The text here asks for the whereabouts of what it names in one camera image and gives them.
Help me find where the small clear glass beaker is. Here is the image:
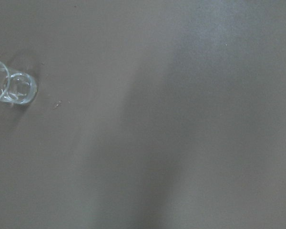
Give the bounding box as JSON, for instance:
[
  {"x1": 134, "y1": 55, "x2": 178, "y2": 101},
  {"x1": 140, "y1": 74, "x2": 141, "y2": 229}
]
[{"x1": 0, "y1": 61, "x2": 37, "y2": 105}]

